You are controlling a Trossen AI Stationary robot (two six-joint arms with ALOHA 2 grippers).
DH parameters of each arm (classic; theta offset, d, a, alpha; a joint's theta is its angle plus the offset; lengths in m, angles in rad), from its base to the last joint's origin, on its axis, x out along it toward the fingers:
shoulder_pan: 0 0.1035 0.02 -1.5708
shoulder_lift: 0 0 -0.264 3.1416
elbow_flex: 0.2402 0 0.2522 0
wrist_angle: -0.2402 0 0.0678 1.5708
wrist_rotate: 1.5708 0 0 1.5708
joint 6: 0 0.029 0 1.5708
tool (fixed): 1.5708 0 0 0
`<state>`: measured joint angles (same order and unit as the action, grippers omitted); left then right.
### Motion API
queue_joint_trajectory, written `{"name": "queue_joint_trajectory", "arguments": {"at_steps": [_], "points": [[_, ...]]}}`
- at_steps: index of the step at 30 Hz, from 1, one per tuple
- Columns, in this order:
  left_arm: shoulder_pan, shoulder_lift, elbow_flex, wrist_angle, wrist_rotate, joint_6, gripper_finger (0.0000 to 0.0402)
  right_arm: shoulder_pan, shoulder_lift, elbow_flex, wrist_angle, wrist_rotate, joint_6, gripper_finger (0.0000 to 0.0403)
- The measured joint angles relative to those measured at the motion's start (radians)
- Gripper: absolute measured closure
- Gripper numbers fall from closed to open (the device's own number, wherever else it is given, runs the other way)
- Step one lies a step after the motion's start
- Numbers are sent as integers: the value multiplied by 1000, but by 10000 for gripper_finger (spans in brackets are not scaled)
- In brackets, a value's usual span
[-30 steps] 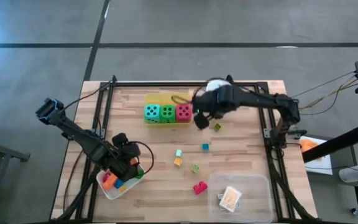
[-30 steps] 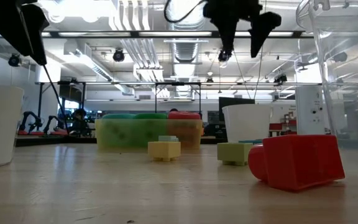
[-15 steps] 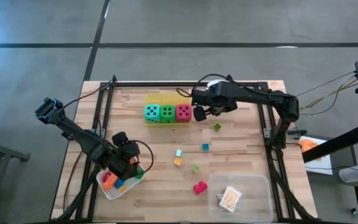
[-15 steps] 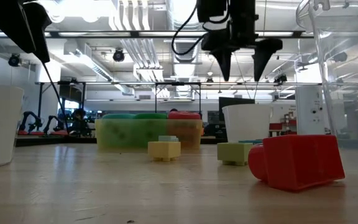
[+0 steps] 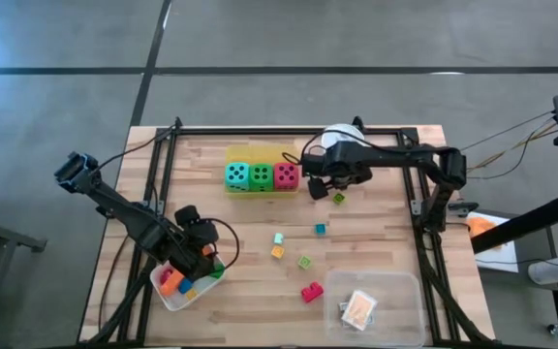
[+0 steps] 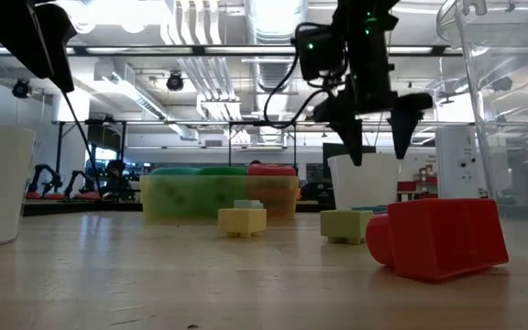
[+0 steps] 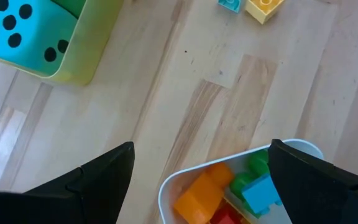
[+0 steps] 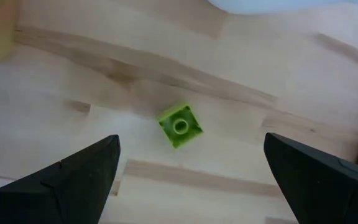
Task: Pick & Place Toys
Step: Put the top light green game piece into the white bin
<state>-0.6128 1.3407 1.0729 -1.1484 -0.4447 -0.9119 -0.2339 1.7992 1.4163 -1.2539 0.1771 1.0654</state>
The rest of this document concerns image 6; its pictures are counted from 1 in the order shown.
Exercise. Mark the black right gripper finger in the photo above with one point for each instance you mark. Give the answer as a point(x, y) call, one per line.
point(403, 128)
point(353, 137)

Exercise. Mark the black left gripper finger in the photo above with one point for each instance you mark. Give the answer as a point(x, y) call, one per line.
point(35, 36)

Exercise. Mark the turquoise toy block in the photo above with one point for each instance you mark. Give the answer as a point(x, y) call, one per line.
point(369, 208)

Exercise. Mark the lime green toy block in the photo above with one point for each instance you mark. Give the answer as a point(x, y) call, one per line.
point(345, 224)

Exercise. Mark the red foam die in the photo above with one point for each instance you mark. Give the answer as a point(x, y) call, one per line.
point(271, 171)

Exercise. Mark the clear plastic bin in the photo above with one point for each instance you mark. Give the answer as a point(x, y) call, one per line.
point(516, 137)

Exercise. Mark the large red toy block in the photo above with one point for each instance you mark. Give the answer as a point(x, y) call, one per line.
point(443, 238)

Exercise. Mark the small mint toy block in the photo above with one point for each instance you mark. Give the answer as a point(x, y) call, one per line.
point(249, 204)

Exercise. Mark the green foam die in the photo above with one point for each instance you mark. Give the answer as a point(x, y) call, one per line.
point(222, 171)

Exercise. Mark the small yellow toy block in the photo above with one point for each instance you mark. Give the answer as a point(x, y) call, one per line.
point(242, 221)

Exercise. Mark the teal foam die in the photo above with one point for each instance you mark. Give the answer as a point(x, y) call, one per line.
point(174, 171)

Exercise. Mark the white round plastic bucket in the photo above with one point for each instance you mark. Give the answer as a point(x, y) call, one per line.
point(374, 183)

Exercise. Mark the black ceiling spotlight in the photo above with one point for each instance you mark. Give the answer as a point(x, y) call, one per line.
point(21, 88)
point(174, 81)

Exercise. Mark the red cabinet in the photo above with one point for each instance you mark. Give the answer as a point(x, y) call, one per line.
point(410, 187)

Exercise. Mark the white pillar with switches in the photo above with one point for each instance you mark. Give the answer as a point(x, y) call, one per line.
point(456, 160)

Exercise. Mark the black overhead rig beam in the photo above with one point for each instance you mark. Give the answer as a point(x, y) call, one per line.
point(154, 50)

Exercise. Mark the black robot arms red base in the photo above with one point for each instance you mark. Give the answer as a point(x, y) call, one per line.
point(53, 181)

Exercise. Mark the translucent yellow plastic bin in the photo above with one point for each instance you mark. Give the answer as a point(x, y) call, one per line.
point(154, 201)

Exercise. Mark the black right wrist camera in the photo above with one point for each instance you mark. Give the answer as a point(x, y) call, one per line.
point(319, 50)

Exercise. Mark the background black rig frame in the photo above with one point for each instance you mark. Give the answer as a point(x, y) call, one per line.
point(245, 123)
point(122, 151)

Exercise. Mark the silver ventilation duct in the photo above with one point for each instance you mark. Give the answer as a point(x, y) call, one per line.
point(273, 14)

